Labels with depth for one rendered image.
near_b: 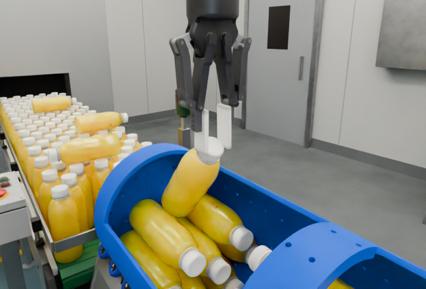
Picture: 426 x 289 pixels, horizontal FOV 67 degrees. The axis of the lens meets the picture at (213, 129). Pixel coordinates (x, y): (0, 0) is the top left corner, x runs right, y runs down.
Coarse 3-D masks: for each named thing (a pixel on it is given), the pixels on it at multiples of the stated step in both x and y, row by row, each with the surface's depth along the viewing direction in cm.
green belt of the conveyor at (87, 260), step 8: (96, 240) 92; (88, 248) 88; (96, 248) 88; (88, 256) 85; (96, 256) 85; (56, 264) 82; (64, 264) 82; (72, 264) 82; (80, 264) 82; (88, 264) 83; (64, 272) 80; (72, 272) 81; (80, 272) 81; (88, 272) 82; (64, 280) 79; (72, 280) 80; (80, 280) 81; (88, 280) 83; (64, 288) 79; (72, 288) 81
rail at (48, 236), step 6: (0, 120) 189; (6, 138) 157; (12, 150) 140; (18, 162) 127; (18, 168) 124; (24, 174) 116; (24, 180) 111; (30, 192) 103; (30, 198) 102; (36, 204) 96; (36, 210) 93; (42, 216) 89; (42, 222) 86; (42, 228) 87; (48, 234) 81; (48, 240) 80; (54, 246) 79
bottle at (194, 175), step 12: (192, 156) 53; (180, 168) 55; (192, 168) 53; (204, 168) 52; (216, 168) 53; (180, 180) 55; (192, 180) 53; (204, 180) 53; (168, 192) 60; (180, 192) 57; (192, 192) 56; (204, 192) 57; (168, 204) 61; (180, 204) 59; (192, 204) 59; (180, 216) 62
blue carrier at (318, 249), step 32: (128, 160) 65; (160, 160) 72; (128, 192) 69; (160, 192) 74; (224, 192) 75; (256, 192) 62; (96, 224) 64; (128, 224) 70; (256, 224) 68; (288, 224) 59; (320, 224) 41; (128, 256) 52; (224, 256) 71; (288, 256) 36; (320, 256) 35; (352, 256) 35; (384, 256) 38; (256, 288) 34; (288, 288) 33; (320, 288) 32; (384, 288) 46; (416, 288) 42
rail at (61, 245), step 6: (78, 234) 81; (84, 234) 82; (90, 234) 83; (96, 234) 84; (60, 240) 79; (66, 240) 79; (72, 240) 80; (78, 240) 81; (84, 240) 82; (90, 240) 83; (60, 246) 79; (66, 246) 80; (72, 246) 81
